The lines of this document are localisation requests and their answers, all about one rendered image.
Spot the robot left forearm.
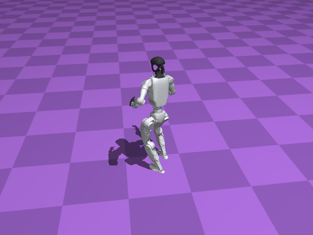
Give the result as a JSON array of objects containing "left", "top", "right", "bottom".
[{"left": 131, "top": 97, "right": 140, "bottom": 108}]

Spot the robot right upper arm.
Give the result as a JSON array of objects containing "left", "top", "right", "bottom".
[{"left": 167, "top": 75, "right": 176, "bottom": 95}]

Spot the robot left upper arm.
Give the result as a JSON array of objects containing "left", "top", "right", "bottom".
[{"left": 137, "top": 79, "right": 152, "bottom": 106}]

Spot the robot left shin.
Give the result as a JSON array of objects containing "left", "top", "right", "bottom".
[{"left": 145, "top": 144, "right": 163, "bottom": 171}]

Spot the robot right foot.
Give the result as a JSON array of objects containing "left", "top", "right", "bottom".
[{"left": 157, "top": 150, "right": 168, "bottom": 159}]

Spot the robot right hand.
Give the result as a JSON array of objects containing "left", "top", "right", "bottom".
[{"left": 160, "top": 65, "right": 165, "bottom": 74}]

